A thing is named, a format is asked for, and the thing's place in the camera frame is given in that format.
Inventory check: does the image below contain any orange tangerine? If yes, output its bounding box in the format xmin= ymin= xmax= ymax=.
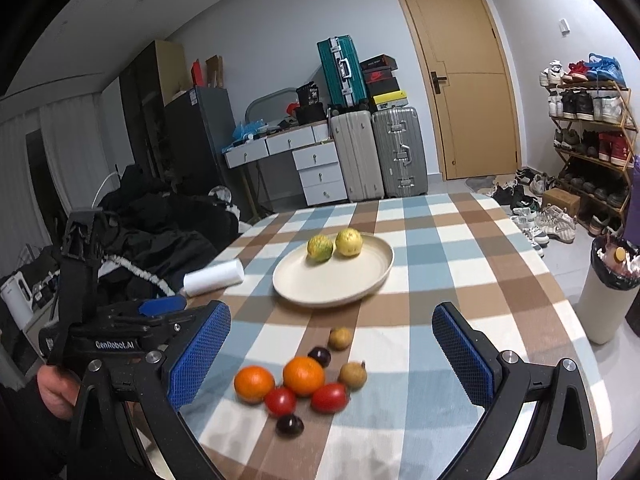
xmin=233 ymin=365 xmax=276 ymax=404
xmin=282 ymin=356 xmax=326 ymax=398

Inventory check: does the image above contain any dark purple plum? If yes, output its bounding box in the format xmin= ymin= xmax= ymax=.
xmin=307 ymin=346 xmax=332 ymax=368
xmin=276 ymin=414 xmax=305 ymax=438

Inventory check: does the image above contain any brown round longan fruit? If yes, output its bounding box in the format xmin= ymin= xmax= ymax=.
xmin=328 ymin=327 xmax=354 ymax=351

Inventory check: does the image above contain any green-yellow guava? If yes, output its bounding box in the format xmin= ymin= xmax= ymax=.
xmin=306 ymin=234 xmax=334 ymax=263

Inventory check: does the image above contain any yellow-green guava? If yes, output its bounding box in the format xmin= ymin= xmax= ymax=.
xmin=335 ymin=228 xmax=363 ymax=258

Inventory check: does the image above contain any person's left hand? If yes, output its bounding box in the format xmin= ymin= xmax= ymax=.
xmin=37 ymin=365 xmax=80 ymax=420

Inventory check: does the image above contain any white rolled towel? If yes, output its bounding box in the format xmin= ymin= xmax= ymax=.
xmin=183 ymin=259 xmax=245 ymax=297

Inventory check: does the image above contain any pile of dark clothes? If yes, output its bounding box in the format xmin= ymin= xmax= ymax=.
xmin=0 ymin=164 xmax=241 ymax=311

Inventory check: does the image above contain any cream round plate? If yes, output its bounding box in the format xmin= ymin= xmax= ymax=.
xmin=272 ymin=233 xmax=395 ymax=309

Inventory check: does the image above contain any red tomato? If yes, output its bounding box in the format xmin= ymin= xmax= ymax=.
xmin=264 ymin=386 xmax=297 ymax=417
xmin=310 ymin=382 xmax=350 ymax=414

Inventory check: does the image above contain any plaid tablecloth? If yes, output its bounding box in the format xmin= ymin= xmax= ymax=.
xmin=181 ymin=193 xmax=613 ymax=479

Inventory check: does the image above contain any white trash bin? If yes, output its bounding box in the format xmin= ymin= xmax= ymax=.
xmin=575 ymin=235 xmax=639 ymax=346

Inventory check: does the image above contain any cardboard box on floor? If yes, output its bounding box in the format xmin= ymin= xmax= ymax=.
xmin=542 ymin=188 xmax=580 ymax=217

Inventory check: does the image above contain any white drawer desk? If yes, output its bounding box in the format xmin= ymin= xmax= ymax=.
xmin=224 ymin=120 xmax=347 ymax=207

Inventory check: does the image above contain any black refrigerator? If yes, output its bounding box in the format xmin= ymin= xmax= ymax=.
xmin=165 ymin=87 xmax=252 ymax=221

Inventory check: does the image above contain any purple bag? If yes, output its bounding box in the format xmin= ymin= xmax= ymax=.
xmin=624 ymin=155 xmax=640 ymax=246

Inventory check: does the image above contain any grey aluminium suitcase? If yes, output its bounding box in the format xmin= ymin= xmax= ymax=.
xmin=372 ymin=106 xmax=428 ymax=197

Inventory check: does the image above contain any beige upright suitcase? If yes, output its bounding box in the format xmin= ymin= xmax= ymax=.
xmin=329 ymin=110 xmax=384 ymax=203

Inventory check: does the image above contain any wooden shoe rack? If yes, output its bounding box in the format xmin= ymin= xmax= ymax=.
xmin=544 ymin=77 xmax=639 ymax=236

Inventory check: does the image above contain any stack of shoe boxes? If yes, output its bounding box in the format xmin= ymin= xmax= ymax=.
xmin=360 ymin=54 xmax=408 ymax=110

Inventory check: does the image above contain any teal hard suitcase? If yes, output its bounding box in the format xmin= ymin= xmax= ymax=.
xmin=317 ymin=35 xmax=368 ymax=108

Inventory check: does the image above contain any wooden door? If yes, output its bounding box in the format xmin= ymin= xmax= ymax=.
xmin=399 ymin=0 xmax=521 ymax=180

